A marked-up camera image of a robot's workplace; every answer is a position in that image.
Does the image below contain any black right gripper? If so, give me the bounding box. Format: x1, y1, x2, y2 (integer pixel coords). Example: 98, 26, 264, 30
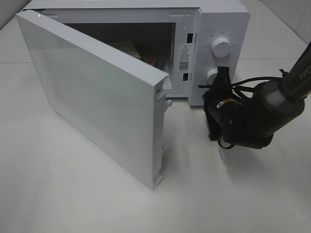
203, 66, 243, 141

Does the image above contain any white microwave knob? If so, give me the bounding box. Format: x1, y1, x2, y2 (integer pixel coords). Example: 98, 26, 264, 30
206, 68, 218, 85
211, 36, 232, 58

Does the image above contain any pink round plate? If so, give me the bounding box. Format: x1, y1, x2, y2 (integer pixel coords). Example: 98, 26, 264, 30
135, 44, 156, 66

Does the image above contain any white bread sandwich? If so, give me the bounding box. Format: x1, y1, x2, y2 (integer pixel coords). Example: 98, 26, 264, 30
107, 40, 141, 60

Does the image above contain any white microwave door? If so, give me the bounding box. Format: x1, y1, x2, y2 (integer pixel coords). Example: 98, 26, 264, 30
17, 10, 172, 189

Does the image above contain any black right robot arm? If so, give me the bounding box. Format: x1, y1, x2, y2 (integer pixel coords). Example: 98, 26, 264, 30
199, 46, 311, 150

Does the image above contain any white warning label sticker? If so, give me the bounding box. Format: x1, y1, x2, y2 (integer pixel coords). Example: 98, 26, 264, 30
178, 43, 193, 72

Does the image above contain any white microwave oven body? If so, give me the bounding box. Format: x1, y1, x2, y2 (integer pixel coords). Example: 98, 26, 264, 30
21, 0, 250, 106

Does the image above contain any glass microwave turntable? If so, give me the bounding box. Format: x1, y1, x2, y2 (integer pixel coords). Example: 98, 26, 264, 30
154, 56, 168, 72

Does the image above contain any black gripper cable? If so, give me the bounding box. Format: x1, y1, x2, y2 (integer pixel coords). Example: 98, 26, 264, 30
198, 77, 286, 100

